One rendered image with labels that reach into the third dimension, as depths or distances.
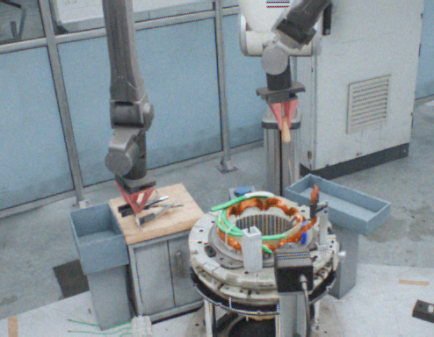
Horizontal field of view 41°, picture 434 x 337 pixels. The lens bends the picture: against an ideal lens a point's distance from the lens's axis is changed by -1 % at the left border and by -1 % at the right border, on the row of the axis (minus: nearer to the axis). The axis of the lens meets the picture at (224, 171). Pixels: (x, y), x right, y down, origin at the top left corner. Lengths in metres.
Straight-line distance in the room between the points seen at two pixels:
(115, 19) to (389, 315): 0.99
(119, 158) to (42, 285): 1.98
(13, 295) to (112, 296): 1.63
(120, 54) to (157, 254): 0.52
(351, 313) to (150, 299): 0.52
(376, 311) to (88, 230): 0.77
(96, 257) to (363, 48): 2.52
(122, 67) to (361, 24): 2.50
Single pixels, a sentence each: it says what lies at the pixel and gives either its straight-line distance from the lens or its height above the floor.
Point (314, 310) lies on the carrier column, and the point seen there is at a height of 0.86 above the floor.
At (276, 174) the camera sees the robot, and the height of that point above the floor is 1.01.
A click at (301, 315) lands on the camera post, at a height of 1.32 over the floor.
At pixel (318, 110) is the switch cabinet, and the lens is 3.51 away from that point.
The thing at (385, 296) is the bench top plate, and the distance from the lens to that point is 1.64.
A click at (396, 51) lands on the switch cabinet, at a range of 3.77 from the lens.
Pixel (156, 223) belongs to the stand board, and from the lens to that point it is 1.41.
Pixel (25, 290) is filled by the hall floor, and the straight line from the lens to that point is 3.12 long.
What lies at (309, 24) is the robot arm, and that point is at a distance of 1.25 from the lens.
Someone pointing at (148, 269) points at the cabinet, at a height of 0.95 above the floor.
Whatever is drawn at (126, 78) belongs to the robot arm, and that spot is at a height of 1.45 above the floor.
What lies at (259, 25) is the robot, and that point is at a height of 1.46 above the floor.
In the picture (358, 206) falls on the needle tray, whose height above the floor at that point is 1.03.
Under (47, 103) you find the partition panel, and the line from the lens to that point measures 3.39.
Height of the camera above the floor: 1.81
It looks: 28 degrees down
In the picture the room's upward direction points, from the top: 3 degrees counter-clockwise
